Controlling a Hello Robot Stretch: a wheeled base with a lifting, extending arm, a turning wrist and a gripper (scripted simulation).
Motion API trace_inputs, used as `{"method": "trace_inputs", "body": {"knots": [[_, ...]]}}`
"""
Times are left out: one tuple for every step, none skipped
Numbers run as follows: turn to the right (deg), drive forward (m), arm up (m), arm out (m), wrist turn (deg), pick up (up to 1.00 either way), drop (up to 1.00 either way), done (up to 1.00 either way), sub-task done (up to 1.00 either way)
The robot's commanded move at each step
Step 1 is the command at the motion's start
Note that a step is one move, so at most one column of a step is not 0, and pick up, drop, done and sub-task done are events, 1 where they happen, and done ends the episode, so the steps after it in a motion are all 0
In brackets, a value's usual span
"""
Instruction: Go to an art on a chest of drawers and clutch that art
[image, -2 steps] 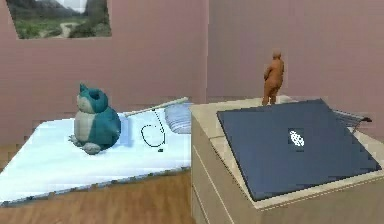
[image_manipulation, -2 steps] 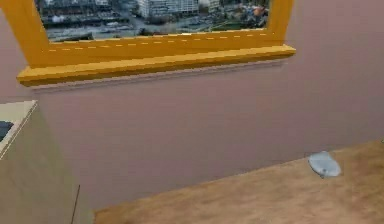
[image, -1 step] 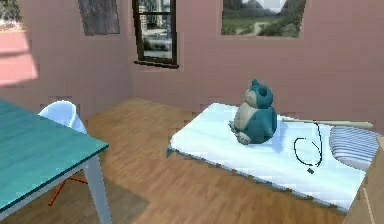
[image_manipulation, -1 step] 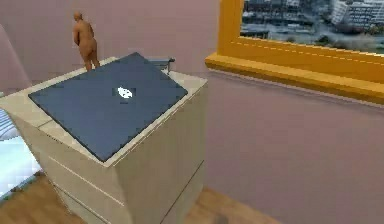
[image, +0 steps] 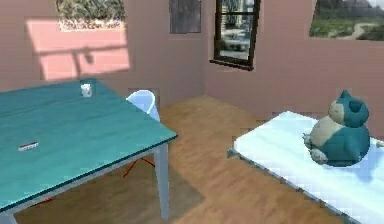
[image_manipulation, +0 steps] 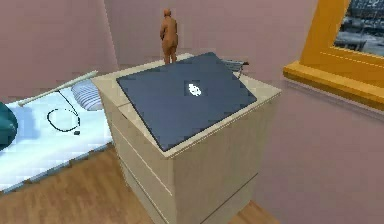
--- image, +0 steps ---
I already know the white chest of drawers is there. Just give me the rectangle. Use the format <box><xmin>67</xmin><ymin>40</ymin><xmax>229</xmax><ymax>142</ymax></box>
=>
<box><xmin>227</xmin><ymin>110</ymin><xmax>384</xmax><ymax>224</ymax></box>

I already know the pale blue chair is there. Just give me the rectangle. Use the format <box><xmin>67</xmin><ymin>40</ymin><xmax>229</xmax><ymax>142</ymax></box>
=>
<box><xmin>122</xmin><ymin>89</ymin><xmax>162</xmax><ymax>178</ymax></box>

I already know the dark framed window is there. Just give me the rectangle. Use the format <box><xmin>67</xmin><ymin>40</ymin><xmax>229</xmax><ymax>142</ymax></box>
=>
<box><xmin>209</xmin><ymin>0</ymin><xmax>262</xmax><ymax>72</ymax></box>

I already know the small white cup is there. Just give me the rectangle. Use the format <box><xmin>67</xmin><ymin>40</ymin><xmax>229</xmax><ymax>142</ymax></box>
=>
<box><xmin>80</xmin><ymin>83</ymin><xmax>93</xmax><ymax>98</ymax></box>

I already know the teal top table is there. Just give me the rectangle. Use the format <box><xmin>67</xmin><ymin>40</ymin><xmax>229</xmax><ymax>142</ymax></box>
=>
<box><xmin>0</xmin><ymin>78</ymin><xmax>179</xmax><ymax>224</ymax></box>

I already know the teal plush bear figure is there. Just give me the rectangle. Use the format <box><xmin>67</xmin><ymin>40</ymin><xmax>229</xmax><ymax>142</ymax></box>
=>
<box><xmin>302</xmin><ymin>89</ymin><xmax>371</xmax><ymax>168</ymax></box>

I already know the small grey remote control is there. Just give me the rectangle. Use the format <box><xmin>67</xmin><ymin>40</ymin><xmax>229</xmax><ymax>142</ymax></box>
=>
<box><xmin>18</xmin><ymin>141</ymin><xmax>39</xmax><ymax>152</ymax></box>

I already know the dark grey wall picture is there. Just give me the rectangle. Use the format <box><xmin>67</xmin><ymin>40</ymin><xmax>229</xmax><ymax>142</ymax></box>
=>
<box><xmin>168</xmin><ymin>0</ymin><xmax>203</xmax><ymax>35</ymax></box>

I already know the green plants wall picture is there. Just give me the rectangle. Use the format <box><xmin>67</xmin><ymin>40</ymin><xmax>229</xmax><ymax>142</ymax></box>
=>
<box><xmin>55</xmin><ymin>0</ymin><xmax>127</xmax><ymax>33</ymax></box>

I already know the landscape wall picture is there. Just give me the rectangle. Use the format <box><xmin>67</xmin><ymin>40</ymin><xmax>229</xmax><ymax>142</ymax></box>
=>
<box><xmin>308</xmin><ymin>0</ymin><xmax>384</xmax><ymax>42</ymax></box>

